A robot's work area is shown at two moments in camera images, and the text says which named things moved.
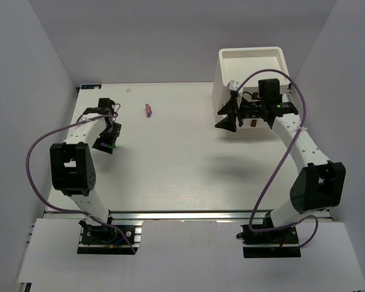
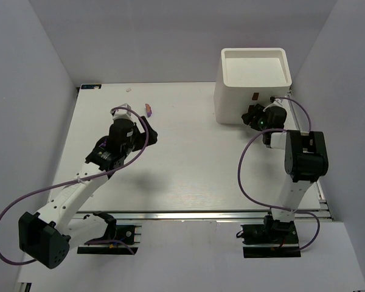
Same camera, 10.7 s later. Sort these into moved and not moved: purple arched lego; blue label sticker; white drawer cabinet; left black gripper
Moved: left black gripper
Not moved: blue label sticker; white drawer cabinet; purple arched lego
